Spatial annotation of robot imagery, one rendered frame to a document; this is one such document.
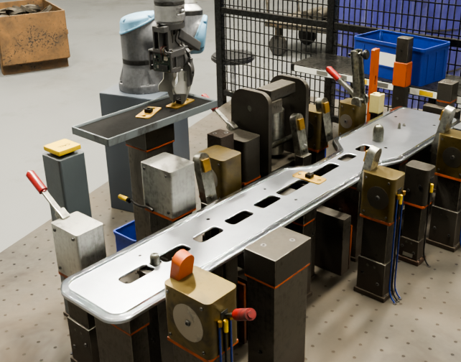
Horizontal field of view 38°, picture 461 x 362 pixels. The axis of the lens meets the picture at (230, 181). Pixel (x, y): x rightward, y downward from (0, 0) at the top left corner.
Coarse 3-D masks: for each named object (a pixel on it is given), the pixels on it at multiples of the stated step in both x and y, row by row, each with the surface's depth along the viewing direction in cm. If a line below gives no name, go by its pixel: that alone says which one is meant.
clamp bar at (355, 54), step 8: (352, 56) 201; (360, 56) 200; (368, 56) 200; (352, 64) 202; (360, 64) 203; (352, 72) 202; (360, 72) 204; (360, 80) 205; (360, 88) 205; (360, 96) 204
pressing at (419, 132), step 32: (384, 128) 200; (416, 128) 200; (320, 160) 178; (352, 160) 178; (384, 160) 178; (256, 192) 161; (320, 192) 161; (192, 224) 147; (224, 224) 147; (256, 224) 147; (128, 256) 135; (160, 256) 136; (224, 256) 135; (64, 288) 125; (96, 288) 125; (128, 288) 125; (160, 288) 125; (128, 320) 117
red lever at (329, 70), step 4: (328, 68) 209; (332, 68) 209; (328, 72) 209; (332, 72) 208; (336, 72) 209; (332, 76) 209; (336, 76) 208; (340, 76) 208; (336, 80) 208; (340, 80) 207; (344, 80) 208; (340, 84) 208; (344, 84) 207; (348, 88) 206; (352, 88) 207; (348, 92) 207; (352, 92) 206
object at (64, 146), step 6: (48, 144) 149; (54, 144) 149; (60, 144) 149; (66, 144) 149; (72, 144) 149; (78, 144) 149; (48, 150) 148; (54, 150) 146; (60, 150) 146; (66, 150) 147; (72, 150) 148
